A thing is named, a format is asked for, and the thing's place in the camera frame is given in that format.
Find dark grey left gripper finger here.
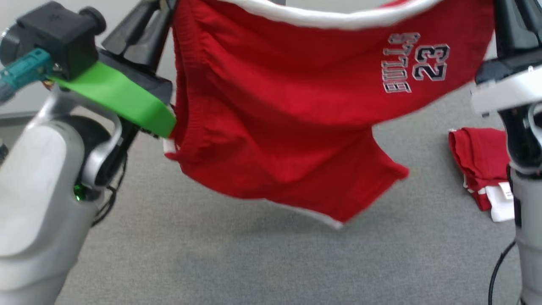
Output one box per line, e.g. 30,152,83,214
125,0,176,70
101,0,161,53

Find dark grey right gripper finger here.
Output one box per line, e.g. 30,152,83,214
493,0,530,58
519,0,542,48

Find right arm cable teal plug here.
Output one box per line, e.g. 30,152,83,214
488,239,517,305

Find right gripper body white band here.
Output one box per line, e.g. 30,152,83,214
471,47,542,117

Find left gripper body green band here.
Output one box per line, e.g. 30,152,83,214
51,47,176,138

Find red white Bulls jersey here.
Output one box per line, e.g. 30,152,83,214
449,127,515,223

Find red Bulls 23 shorts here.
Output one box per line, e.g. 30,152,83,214
164,0,496,229

